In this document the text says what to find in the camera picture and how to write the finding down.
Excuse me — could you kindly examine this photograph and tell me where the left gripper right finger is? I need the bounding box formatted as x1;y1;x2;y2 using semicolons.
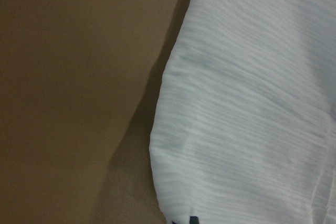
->
189;216;199;224

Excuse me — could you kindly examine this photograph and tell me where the light blue button shirt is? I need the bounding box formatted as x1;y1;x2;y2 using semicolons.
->
149;0;335;223

